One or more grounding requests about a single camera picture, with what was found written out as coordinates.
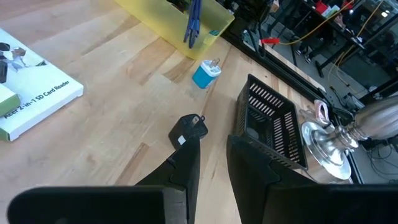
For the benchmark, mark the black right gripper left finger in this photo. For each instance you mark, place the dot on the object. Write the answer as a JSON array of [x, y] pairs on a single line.
[[186, 168]]

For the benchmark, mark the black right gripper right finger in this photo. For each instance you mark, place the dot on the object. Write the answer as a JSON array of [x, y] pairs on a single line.
[[248, 174]]

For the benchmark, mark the white card reader box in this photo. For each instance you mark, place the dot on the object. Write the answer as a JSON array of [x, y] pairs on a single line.
[[40, 84], [7, 102]]

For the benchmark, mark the yellow translucent plastic bin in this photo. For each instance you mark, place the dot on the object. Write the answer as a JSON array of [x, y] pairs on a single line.
[[168, 25]]

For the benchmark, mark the black plastic slotted basket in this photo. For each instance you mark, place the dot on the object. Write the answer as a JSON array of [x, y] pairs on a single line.
[[267, 121]]

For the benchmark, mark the white shade silver table lamp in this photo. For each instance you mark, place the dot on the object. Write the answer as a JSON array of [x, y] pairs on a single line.
[[329, 146]]

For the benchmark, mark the pink crumpled plastic wrap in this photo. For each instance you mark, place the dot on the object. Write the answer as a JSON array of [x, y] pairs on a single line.
[[321, 110]]

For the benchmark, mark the black wall charger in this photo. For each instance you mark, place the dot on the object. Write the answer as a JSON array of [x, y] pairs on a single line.
[[186, 127]]

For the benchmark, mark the blue white wall charger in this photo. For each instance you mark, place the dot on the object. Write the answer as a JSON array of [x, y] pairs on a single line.
[[205, 74]]

